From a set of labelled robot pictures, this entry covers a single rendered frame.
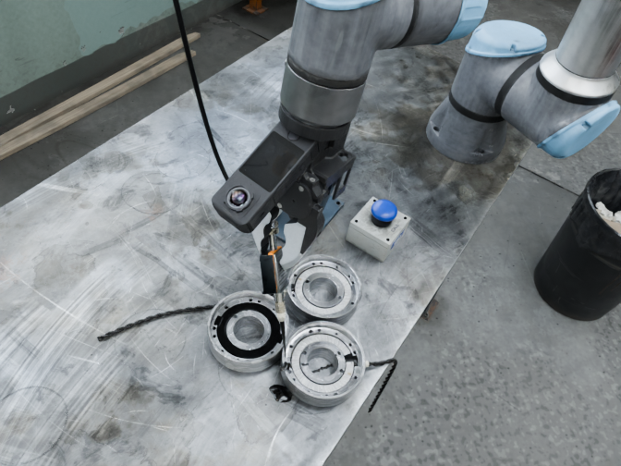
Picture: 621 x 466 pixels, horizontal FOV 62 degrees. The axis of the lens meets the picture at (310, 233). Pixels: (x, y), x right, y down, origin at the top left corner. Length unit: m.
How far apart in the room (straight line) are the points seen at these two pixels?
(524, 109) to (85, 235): 0.70
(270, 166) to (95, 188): 0.46
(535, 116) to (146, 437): 0.71
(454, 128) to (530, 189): 1.37
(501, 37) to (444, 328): 1.06
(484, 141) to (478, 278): 0.97
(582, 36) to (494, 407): 1.15
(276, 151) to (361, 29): 0.14
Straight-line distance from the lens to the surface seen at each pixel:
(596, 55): 0.85
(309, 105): 0.47
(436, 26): 0.51
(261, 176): 0.49
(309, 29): 0.45
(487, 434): 1.66
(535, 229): 2.20
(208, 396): 0.68
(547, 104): 0.88
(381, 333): 0.75
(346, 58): 0.45
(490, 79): 0.94
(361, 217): 0.80
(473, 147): 1.01
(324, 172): 0.54
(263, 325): 0.69
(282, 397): 0.68
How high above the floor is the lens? 1.43
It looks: 50 degrees down
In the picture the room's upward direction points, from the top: 11 degrees clockwise
